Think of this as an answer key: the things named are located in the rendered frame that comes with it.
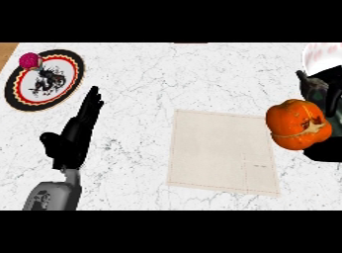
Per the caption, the orange pumpkin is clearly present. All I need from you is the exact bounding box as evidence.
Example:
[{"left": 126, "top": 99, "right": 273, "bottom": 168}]
[{"left": 265, "top": 98, "right": 335, "bottom": 151}]

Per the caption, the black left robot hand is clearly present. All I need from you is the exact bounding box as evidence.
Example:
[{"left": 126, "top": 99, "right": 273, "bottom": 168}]
[{"left": 39, "top": 85, "right": 105, "bottom": 171}]

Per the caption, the beige placemat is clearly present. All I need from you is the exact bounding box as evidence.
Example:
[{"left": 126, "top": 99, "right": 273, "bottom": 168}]
[{"left": 166, "top": 109, "right": 283, "bottom": 198}]

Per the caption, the white bowl with pink spots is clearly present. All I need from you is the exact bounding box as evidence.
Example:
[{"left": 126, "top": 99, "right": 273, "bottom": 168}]
[{"left": 301, "top": 42, "right": 342, "bottom": 112}]

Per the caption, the pink cupcake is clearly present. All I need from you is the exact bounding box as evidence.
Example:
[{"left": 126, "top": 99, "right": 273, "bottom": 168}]
[{"left": 18, "top": 51, "right": 45, "bottom": 71}]

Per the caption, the round plate with black rim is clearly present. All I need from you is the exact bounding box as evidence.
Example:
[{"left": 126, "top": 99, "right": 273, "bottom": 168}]
[{"left": 3, "top": 48, "right": 86, "bottom": 113}]

